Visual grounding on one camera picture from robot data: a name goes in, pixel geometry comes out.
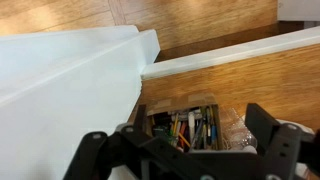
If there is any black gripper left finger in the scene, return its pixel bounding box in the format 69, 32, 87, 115
63, 104, 162, 180

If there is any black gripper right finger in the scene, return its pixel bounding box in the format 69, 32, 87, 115
244, 102, 320, 180

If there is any clear plastic water bottle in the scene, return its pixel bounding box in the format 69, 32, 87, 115
219, 108, 259, 153

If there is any wooden shelf with white edge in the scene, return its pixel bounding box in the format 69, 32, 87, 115
139, 26, 320, 134

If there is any blue pen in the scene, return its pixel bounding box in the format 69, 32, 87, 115
210, 124, 218, 145

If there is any orange pen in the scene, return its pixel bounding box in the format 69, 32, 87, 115
178, 132, 192, 148

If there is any white marker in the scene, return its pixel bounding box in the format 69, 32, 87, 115
187, 111, 196, 139

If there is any cardboard box of pens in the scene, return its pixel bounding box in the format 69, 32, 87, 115
144, 93, 224, 153

